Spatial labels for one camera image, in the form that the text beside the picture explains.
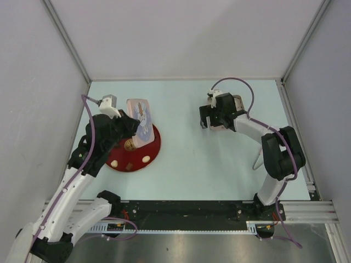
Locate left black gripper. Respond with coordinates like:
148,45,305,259
103,109,140,152

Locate metal tin box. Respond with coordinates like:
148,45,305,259
207,93,246,131

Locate red round plate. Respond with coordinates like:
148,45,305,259
105,125,161,173

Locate metal tin lid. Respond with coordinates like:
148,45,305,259
127,99,155,148

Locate pink cat paw tongs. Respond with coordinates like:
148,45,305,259
252,149,264,170

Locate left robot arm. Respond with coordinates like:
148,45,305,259
6,110,140,262

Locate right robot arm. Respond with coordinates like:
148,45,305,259
199,90,306,220

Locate white heart chocolate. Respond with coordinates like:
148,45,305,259
111,160,118,168

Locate brown layered chocolate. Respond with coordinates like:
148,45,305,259
126,163,133,170

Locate white oval chocolate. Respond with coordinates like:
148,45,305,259
142,156,150,163

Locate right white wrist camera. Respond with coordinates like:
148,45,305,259
207,89,223,108

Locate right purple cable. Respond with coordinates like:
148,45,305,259
210,77,302,249

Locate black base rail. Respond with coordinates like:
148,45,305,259
109,199,286,238

